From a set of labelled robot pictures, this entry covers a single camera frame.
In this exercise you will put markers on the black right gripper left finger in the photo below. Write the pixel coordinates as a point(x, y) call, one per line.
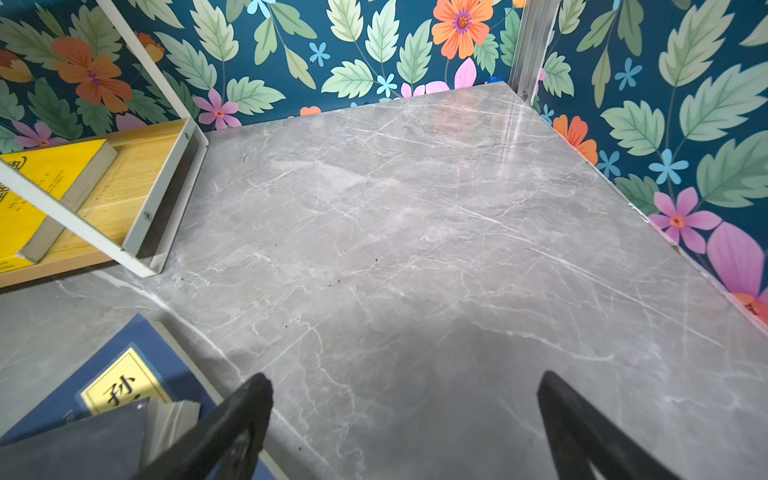
point(224, 445)

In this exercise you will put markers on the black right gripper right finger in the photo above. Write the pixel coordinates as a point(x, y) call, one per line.
point(584, 443)

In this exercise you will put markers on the black wolf cover book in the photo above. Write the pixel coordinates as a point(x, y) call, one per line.
point(112, 445)

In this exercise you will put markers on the navy book yellow label right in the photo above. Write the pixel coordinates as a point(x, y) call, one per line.
point(142, 361)

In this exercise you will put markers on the white wooden two-tier shelf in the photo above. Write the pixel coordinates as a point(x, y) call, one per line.
point(76, 71)

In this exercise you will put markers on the yellow book on lower shelf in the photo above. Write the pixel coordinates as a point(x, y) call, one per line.
point(36, 185)

